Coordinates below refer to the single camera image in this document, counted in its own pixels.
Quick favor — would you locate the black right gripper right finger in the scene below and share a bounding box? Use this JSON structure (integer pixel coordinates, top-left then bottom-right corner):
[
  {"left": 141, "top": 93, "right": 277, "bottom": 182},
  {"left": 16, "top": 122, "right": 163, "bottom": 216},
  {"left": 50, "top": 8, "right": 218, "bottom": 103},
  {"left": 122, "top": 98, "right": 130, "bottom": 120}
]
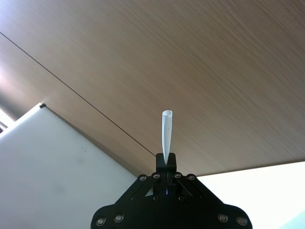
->
[{"left": 166, "top": 153, "right": 253, "bottom": 229}]

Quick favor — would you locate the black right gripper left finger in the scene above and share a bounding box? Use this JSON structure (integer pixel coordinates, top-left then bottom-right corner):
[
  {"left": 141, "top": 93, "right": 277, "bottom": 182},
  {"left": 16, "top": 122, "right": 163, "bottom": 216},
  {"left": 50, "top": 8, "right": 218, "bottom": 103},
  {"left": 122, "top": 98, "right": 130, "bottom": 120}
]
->
[{"left": 90, "top": 153, "right": 167, "bottom": 229}]

